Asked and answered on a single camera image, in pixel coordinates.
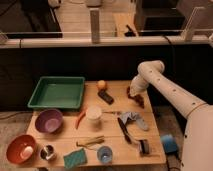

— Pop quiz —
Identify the black handled utensil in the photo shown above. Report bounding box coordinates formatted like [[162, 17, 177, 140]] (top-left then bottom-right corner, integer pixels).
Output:
[[117, 117, 131, 144]]

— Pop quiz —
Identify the orange fruit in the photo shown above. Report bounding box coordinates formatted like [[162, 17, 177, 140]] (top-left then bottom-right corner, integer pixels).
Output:
[[97, 80, 107, 90]]

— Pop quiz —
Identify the dark red grape bunch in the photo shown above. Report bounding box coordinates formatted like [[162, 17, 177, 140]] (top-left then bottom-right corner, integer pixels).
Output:
[[126, 88, 144, 108]]

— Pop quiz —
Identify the purple bowl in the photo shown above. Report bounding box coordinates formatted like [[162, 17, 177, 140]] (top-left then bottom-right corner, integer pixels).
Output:
[[35, 109, 63, 133]]

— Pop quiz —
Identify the black scrub brush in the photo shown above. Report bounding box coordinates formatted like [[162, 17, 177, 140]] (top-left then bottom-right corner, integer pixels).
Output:
[[135, 139, 150, 155]]

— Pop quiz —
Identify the green plastic tray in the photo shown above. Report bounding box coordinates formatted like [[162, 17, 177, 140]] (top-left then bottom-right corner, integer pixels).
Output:
[[28, 76, 85, 110]]

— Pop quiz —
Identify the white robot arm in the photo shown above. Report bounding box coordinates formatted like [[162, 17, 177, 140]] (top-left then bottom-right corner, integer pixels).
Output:
[[130, 60, 213, 171]]

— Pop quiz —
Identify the white cup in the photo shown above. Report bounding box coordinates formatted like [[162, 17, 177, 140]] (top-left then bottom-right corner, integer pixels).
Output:
[[86, 106, 102, 126]]

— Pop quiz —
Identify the white angled bracket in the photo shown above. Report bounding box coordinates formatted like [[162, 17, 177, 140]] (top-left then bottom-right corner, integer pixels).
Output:
[[181, 6, 205, 41]]

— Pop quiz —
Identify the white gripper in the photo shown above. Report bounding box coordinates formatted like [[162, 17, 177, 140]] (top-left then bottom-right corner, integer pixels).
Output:
[[130, 75, 149, 96]]

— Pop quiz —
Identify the white horizontal rail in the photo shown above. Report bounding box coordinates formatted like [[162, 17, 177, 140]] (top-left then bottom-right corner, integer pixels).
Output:
[[0, 35, 213, 49]]

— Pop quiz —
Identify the white object in red bowl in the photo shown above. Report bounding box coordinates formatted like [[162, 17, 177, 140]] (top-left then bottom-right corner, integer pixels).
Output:
[[20, 146, 34, 159]]

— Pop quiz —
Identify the teal sponge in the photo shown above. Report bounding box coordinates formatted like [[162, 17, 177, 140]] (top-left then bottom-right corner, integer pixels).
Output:
[[63, 148, 87, 169]]

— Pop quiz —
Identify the small metal cup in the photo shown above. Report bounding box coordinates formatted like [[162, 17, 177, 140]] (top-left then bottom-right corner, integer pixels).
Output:
[[40, 145, 56, 161]]

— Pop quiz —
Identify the black object on far table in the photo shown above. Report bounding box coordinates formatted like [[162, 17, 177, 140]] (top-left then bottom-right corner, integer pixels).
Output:
[[124, 25, 136, 37]]

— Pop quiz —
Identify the red bowl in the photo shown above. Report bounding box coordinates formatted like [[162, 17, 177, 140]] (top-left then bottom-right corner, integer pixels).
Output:
[[6, 134, 37, 164]]

